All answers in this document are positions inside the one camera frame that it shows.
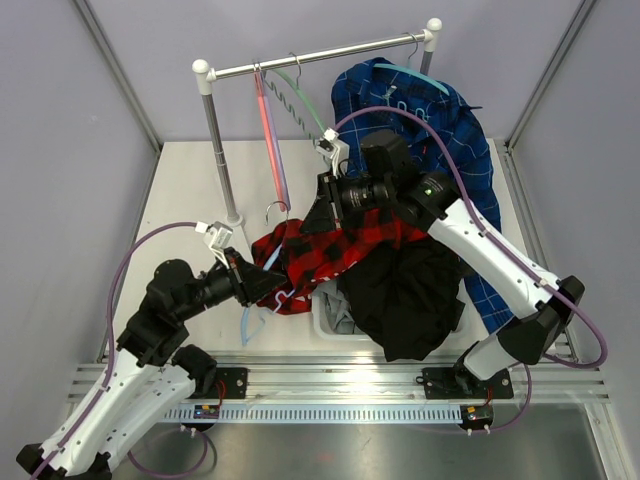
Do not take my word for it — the purple cable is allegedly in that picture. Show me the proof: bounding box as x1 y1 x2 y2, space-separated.
29 222 211 480
332 104 609 436

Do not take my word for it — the light blue hanger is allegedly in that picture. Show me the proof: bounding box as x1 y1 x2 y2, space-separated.
240 200 290 347

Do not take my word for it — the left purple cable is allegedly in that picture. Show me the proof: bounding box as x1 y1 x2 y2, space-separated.
29 222 211 480

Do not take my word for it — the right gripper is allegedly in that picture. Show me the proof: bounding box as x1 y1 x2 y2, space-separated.
300 170 394 235

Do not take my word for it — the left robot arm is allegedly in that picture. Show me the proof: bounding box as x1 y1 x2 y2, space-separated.
16 248 287 479

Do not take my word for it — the red black plaid shirt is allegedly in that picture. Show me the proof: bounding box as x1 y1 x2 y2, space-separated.
251 208 427 315

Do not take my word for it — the white plastic basket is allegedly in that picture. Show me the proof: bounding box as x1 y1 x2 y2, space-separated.
312 294 469 346

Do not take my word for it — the lilac hanger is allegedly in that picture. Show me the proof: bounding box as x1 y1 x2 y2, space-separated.
257 69 292 206

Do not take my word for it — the pink hanger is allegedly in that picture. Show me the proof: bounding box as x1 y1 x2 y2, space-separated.
252 64 291 211

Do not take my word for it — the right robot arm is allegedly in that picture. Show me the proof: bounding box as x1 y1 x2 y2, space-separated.
301 130 585 397

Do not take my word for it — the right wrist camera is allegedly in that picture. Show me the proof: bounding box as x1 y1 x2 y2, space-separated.
315 128 350 176

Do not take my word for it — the black plain shirt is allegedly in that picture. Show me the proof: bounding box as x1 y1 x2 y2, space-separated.
338 238 465 362

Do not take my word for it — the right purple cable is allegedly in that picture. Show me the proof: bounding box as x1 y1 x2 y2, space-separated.
332 104 609 436

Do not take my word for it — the clothes rack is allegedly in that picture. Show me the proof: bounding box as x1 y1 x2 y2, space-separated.
191 17 443 227

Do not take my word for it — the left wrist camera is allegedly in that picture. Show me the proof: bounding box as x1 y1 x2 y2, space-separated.
195 221 233 263

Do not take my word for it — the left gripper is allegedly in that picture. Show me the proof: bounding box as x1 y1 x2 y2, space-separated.
176 246 286 322

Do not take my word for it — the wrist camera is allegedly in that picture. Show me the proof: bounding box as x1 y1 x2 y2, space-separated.
195 221 233 263
315 128 350 176

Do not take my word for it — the teal hanger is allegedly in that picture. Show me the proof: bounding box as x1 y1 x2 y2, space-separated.
372 28 450 101

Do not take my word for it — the aluminium rail base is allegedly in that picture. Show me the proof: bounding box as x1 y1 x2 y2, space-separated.
67 349 612 426

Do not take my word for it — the blue plaid shirt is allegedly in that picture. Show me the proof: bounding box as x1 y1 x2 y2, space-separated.
329 57 514 332

